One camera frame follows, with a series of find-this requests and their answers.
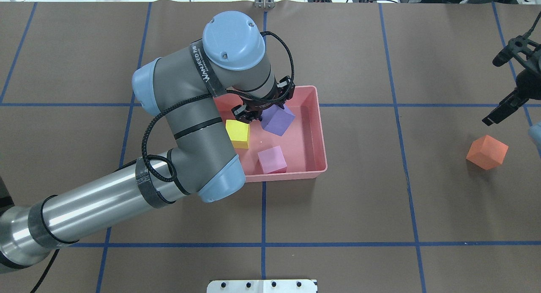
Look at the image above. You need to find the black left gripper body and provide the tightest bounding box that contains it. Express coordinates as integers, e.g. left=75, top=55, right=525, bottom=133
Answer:
left=235, top=82, right=279, bottom=121

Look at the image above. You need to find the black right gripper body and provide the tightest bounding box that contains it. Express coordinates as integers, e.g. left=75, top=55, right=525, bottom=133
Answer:
left=515, top=52, right=541, bottom=102

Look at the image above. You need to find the yellow foam block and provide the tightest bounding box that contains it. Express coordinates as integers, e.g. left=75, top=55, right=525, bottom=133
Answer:
left=226, top=119, right=251, bottom=150

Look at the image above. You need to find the purple foam block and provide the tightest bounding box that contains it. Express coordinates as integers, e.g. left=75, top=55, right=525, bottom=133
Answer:
left=260, top=104, right=296, bottom=137

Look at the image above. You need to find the orange foam block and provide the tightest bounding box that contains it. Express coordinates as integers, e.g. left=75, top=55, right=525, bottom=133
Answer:
left=466, top=135, right=509, bottom=170

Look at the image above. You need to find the pink foam block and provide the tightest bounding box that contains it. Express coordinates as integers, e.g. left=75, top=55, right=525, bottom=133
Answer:
left=257, top=146, right=287, bottom=174

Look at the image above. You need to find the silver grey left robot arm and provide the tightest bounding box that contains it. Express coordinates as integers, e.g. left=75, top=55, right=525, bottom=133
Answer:
left=0, top=11, right=295, bottom=274

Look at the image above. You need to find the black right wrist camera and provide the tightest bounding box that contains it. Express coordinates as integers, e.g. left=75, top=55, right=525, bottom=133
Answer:
left=492, top=33, right=541, bottom=72

